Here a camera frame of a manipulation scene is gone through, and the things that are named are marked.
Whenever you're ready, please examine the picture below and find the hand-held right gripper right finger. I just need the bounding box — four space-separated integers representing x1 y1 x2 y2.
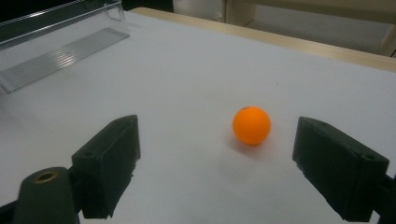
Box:
291 116 390 223

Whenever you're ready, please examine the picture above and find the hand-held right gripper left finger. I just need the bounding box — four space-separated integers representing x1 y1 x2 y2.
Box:
71 114 142 220

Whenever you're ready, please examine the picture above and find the orange table tennis ball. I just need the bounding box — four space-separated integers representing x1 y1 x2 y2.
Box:
232 105 272 147

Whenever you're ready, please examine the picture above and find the clear plastic container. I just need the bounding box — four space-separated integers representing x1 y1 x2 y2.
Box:
0 0 132 95

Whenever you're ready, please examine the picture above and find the white table cover sheet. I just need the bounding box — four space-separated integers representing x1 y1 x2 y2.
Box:
0 10 396 224

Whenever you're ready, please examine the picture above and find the light wooden furniture frame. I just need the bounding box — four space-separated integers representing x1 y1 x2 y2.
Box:
223 0 396 59

